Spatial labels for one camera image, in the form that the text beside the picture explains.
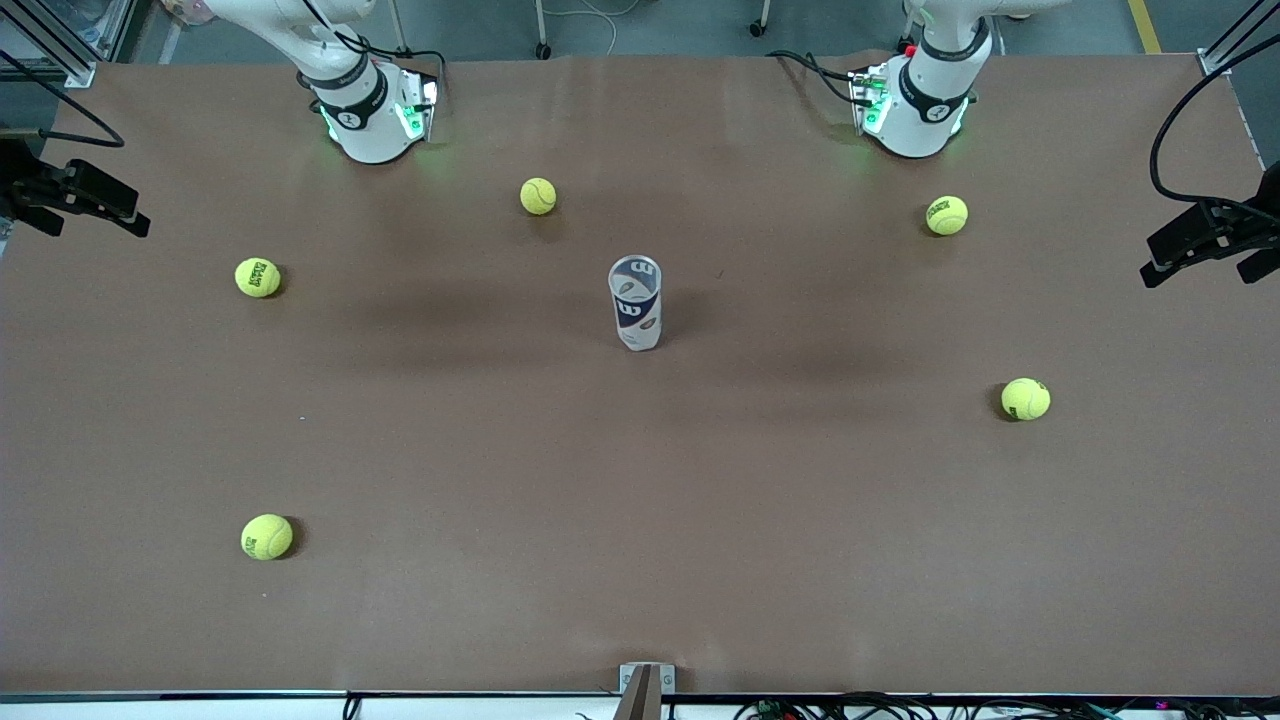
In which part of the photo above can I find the white table edge rail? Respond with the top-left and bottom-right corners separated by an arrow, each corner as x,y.
0,692 -> 1280,720

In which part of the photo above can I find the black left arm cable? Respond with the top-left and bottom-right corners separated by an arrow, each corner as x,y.
1148,35 -> 1280,216

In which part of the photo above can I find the blue white tennis ball can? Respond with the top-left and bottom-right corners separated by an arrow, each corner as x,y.
608,255 -> 664,352

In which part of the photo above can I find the aluminium frame post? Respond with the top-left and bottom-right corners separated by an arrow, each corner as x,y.
1198,0 -> 1280,78
0,0 -> 136,89

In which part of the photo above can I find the black base cable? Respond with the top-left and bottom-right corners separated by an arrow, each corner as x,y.
766,48 -> 863,109
300,0 -> 451,81

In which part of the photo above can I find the black left base cable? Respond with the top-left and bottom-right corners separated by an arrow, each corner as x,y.
766,48 -> 863,109

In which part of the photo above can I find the black right base cable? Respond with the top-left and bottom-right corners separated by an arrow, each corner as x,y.
300,0 -> 451,81

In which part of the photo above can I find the black cable bundle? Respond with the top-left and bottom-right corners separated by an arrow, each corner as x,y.
735,690 -> 1280,720

